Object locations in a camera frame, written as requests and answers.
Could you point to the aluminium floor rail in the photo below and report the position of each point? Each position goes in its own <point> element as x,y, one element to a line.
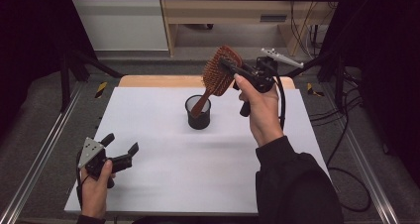
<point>366,171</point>
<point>36,164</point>

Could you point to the wooden hairbrush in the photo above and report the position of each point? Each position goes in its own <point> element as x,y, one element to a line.
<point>218,75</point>

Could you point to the person's left hand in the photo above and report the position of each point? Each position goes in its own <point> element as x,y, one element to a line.
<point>94,194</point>

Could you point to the white table mat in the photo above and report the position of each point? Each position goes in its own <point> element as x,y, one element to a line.
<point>171,171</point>

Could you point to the black curtain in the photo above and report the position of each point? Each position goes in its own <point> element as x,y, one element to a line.
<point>33,29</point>
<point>386,52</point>

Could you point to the light wooden office desk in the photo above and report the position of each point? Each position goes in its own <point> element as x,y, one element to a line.
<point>231,14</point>

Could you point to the light wooden table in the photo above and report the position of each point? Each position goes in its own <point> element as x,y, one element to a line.
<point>158,81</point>

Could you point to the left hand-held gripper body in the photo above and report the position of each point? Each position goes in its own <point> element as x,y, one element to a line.
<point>90,153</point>

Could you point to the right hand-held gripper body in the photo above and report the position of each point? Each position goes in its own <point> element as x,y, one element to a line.
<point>264,75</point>

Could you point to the black metal stand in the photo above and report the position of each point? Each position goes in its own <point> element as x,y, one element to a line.
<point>340,75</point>
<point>66,75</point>

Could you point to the black mesh pen holder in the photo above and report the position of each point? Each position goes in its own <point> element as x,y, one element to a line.
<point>199,122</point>

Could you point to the yellow black floor tape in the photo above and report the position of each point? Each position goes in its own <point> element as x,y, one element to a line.
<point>312,89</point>
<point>101,89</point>

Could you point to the person's right hand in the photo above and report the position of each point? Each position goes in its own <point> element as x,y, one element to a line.
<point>264,115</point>

